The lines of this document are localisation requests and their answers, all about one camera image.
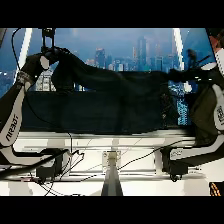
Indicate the black garment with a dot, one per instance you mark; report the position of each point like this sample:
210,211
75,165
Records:
100,110

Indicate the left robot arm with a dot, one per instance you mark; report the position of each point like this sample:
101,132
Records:
11,110

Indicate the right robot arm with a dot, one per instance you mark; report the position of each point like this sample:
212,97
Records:
213,113

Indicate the silver frame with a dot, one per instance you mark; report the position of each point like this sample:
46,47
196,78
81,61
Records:
112,181

